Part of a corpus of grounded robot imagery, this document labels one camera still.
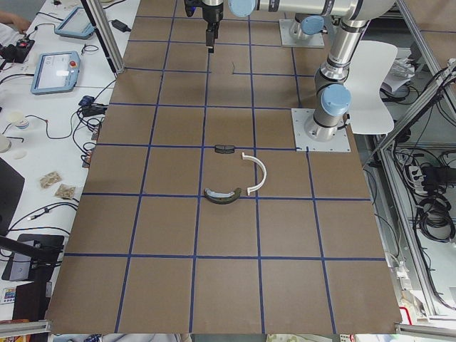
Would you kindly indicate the brown paper table mat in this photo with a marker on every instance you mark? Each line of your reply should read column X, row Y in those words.
column 199, row 215

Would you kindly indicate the white curved plastic arc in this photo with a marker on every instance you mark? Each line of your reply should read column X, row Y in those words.
column 262, row 167

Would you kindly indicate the near blue teach pendant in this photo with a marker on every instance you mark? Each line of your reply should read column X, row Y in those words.
column 56, row 73

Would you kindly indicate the dark grey brake pad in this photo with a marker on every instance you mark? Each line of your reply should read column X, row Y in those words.
column 224, row 149

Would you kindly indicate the blue teach pendant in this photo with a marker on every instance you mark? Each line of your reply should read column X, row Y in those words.
column 75, row 25
column 56, row 73

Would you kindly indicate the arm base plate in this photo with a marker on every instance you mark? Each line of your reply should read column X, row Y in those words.
column 311, row 137
column 315, row 42

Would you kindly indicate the aluminium frame post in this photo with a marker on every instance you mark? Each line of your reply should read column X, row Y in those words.
column 99, row 21

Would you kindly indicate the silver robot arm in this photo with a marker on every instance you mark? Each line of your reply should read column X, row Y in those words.
column 333, row 97
column 304, row 26

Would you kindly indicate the far blue teach pendant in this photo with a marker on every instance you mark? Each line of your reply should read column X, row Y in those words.
column 75, row 25

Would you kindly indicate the white chair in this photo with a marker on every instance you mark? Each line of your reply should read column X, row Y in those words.
column 369, row 66

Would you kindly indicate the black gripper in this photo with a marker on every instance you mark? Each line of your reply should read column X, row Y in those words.
column 212, row 14

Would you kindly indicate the black power adapter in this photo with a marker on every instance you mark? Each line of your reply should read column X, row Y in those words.
column 119, row 25

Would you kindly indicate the small bag of parts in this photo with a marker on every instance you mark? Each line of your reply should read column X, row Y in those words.
column 49, row 179
column 65, row 192

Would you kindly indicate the paper cup with stripes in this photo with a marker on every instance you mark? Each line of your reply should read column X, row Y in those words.
column 18, row 119

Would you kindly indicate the olive brake shoe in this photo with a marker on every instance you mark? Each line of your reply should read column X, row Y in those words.
column 222, row 198

